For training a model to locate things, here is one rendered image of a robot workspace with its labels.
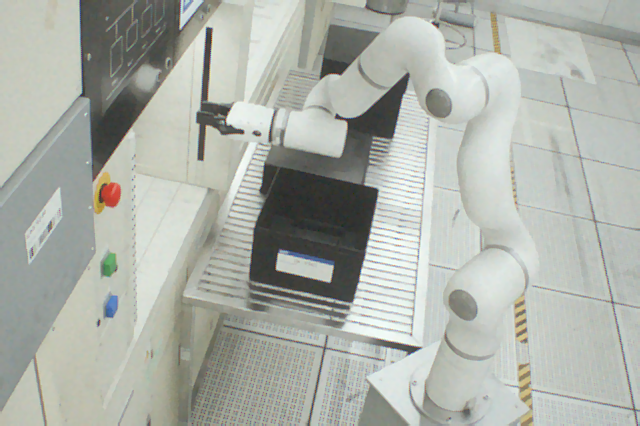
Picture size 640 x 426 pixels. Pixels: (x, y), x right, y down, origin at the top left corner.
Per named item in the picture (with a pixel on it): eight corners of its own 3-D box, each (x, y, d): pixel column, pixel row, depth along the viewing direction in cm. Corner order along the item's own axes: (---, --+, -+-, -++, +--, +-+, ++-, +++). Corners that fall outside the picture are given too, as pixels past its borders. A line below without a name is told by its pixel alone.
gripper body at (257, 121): (271, 152, 168) (222, 143, 169) (280, 129, 176) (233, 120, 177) (275, 123, 164) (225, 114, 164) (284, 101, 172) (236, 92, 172)
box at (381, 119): (395, 139, 256) (410, 73, 240) (311, 125, 255) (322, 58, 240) (396, 99, 278) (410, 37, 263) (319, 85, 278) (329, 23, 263)
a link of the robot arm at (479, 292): (508, 341, 161) (544, 259, 146) (461, 386, 149) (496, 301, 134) (464, 310, 166) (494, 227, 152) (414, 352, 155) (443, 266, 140)
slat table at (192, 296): (365, 509, 228) (422, 347, 182) (177, 466, 230) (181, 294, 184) (398, 248, 331) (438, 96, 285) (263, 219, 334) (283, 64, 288)
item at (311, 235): (246, 279, 192) (252, 226, 182) (272, 215, 214) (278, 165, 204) (354, 304, 190) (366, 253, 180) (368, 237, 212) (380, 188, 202)
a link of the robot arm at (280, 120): (281, 155, 169) (268, 152, 169) (288, 134, 176) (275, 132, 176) (285, 123, 164) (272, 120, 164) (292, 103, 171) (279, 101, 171)
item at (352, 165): (357, 214, 220) (365, 178, 212) (258, 192, 222) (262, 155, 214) (369, 160, 243) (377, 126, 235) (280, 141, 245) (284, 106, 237)
